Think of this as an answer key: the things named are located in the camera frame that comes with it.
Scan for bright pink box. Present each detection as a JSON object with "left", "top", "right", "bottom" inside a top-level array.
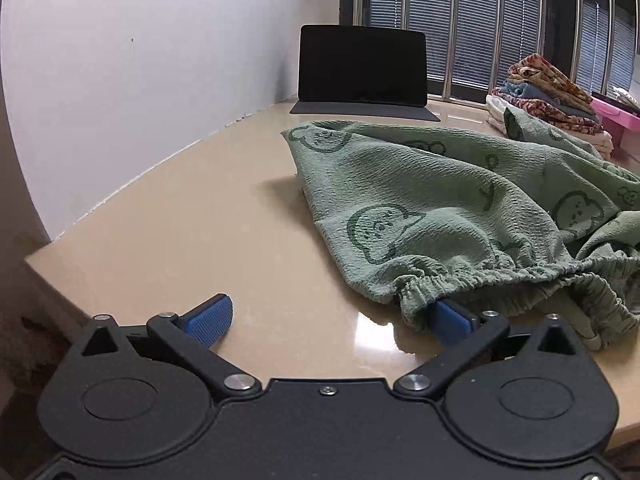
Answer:
[{"left": 590, "top": 97, "right": 640, "bottom": 153}]

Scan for blue folded cloth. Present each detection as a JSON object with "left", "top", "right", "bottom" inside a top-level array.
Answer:
[{"left": 500, "top": 80, "right": 601, "bottom": 122}]

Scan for window with metal bars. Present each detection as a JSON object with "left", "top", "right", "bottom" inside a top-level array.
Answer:
[{"left": 340, "top": 0, "right": 640, "bottom": 107}]

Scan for black tablet with keyboard case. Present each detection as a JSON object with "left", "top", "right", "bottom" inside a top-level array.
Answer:
[{"left": 290, "top": 24, "right": 441, "bottom": 122}]

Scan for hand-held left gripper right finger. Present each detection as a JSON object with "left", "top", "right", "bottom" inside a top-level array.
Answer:
[{"left": 392, "top": 299, "right": 581, "bottom": 403}]

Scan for orange floral folded cloth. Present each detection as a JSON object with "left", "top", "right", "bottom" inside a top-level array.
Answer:
[{"left": 507, "top": 53, "right": 596, "bottom": 107}]

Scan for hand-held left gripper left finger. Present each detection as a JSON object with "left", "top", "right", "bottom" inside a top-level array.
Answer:
[{"left": 80, "top": 293, "right": 263, "bottom": 403}]

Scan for dark red floral folded cloth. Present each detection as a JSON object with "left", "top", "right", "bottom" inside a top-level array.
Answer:
[{"left": 492, "top": 87, "right": 607, "bottom": 134}]

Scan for cream folded cloth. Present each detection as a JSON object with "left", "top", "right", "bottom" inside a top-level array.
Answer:
[{"left": 485, "top": 95, "right": 615, "bottom": 161}]

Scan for green bear print pants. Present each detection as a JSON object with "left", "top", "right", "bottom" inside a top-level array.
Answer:
[{"left": 281, "top": 107, "right": 640, "bottom": 351}]

